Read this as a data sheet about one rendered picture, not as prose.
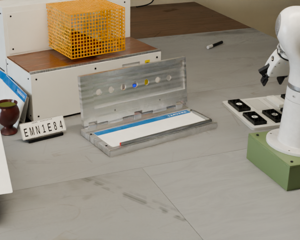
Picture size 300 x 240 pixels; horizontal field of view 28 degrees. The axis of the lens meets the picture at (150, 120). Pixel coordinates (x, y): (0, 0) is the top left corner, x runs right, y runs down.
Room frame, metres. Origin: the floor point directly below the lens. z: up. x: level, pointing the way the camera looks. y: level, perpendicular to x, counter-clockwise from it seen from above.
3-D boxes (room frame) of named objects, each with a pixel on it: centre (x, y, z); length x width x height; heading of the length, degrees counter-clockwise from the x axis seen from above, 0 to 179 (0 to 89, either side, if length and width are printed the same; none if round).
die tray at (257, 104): (2.13, -0.51, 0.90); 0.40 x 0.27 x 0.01; 108
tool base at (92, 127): (1.92, 0.00, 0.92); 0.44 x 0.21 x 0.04; 124
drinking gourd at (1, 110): (1.89, 0.49, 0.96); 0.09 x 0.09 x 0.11
